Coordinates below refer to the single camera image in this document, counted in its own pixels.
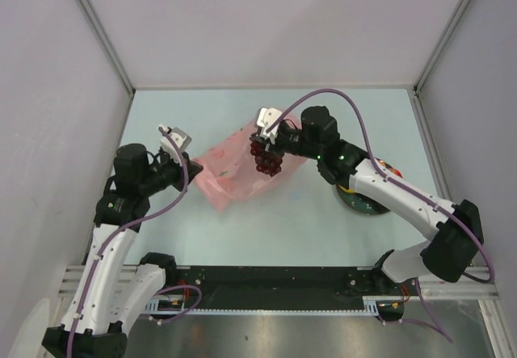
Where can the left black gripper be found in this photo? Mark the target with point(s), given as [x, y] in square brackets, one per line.
[179, 183]

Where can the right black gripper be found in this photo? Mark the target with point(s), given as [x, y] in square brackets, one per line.
[273, 148]

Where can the red fake grape bunch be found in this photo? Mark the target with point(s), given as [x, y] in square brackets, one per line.
[266, 162]

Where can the pink plastic bag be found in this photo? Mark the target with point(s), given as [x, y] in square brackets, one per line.
[229, 170]

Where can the red fake apple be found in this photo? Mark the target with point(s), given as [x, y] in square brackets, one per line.
[396, 172]

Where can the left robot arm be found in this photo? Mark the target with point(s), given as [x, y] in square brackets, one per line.
[98, 320]

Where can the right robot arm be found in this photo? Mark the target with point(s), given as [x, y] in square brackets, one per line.
[452, 231]

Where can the blue ceramic plate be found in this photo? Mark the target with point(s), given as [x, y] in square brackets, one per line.
[361, 204]

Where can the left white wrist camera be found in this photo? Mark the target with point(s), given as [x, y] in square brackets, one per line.
[174, 141]

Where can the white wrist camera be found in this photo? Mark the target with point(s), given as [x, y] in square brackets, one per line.
[267, 121]
[174, 141]

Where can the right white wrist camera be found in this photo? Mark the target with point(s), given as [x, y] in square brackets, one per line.
[267, 121]

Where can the white cable duct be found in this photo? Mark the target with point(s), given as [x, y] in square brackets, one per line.
[164, 306]

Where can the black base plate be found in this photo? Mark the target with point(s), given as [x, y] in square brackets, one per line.
[289, 288]

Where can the left aluminium corner post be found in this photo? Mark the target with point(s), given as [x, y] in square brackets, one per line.
[93, 20]

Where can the aluminium corner post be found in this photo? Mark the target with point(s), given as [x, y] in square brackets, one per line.
[93, 20]
[445, 37]

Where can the aluminium frame rail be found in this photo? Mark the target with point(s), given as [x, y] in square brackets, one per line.
[433, 288]

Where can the right aluminium corner post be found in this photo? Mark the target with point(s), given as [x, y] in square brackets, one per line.
[445, 37]

